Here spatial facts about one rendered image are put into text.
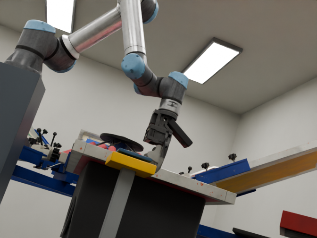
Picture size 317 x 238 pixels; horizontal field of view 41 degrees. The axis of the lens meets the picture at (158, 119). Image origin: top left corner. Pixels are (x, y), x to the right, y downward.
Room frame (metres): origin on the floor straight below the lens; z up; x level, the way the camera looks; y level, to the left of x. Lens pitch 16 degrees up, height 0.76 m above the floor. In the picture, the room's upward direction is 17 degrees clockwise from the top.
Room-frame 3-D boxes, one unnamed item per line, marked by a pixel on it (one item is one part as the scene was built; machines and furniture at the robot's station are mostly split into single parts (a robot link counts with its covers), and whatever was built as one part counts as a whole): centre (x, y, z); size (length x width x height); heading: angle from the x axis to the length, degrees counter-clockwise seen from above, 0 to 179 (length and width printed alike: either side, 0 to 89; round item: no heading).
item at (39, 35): (1.59, 0.56, 1.37); 0.13 x 0.12 x 0.14; 153
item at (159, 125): (1.43, -0.02, 1.12); 0.09 x 0.08 x 0.12; 100
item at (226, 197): (1.80, 0.02, 0.97); 0.79 x 0.58 x 0.04; 10
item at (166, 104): (1.43, -0.03, 1.20); 0.08 x 0.08 x 0.05
